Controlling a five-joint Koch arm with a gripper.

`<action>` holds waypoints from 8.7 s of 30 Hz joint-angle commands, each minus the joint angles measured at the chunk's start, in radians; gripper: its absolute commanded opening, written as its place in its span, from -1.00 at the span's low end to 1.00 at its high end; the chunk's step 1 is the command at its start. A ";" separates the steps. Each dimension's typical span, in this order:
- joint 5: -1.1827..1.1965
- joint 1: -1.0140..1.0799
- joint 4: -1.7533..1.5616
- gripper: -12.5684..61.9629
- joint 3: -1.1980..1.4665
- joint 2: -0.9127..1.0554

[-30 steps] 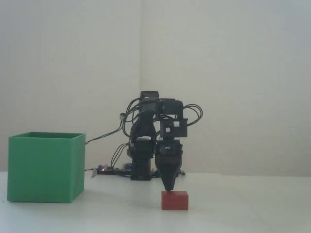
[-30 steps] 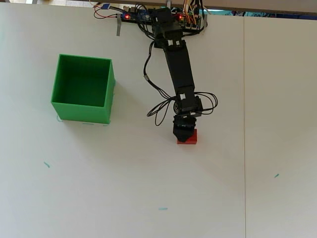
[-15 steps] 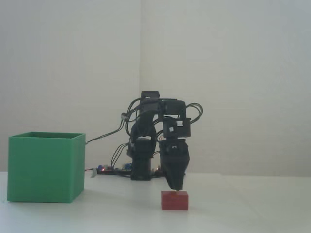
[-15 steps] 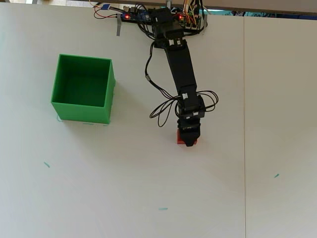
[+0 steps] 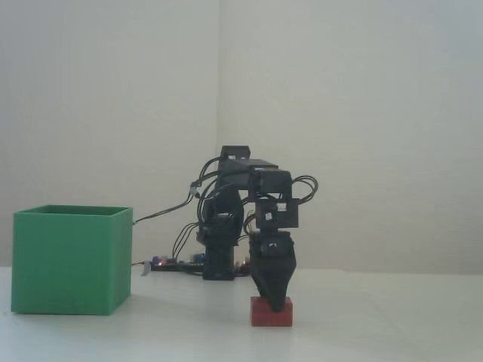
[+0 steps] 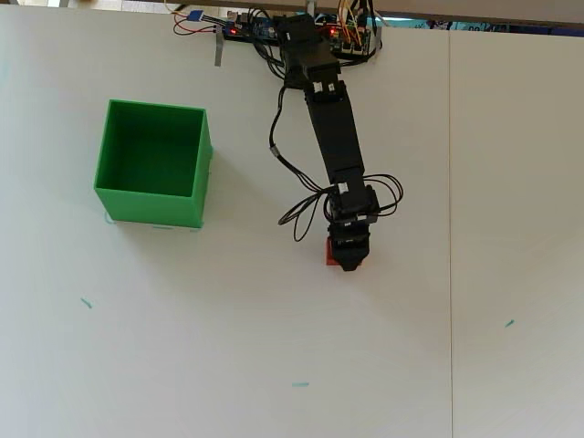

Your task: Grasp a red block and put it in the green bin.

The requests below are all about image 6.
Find black servo cable bundle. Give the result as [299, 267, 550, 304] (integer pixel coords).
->
[267, 85, 406, 244]

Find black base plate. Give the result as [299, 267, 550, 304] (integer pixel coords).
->
[223, 34, 382, 63]

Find red orange wire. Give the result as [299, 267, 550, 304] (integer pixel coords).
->
[172, 12, 219, 37]

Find red block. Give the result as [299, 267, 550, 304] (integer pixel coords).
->
[324, 237, 367, 267]

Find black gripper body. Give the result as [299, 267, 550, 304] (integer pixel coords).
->
[327, 218, 372, 253]

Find black power cable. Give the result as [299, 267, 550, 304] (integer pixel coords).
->
[358, 0, 385, 65]

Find green open bin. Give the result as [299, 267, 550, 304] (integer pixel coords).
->
[92, 99, 215, 230]

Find coloured jumper wires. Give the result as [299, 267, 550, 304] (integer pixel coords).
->
[336, 0, 367, 47]

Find blue controller circuit board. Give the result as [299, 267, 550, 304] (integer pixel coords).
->
[225, 10, 280, 42]

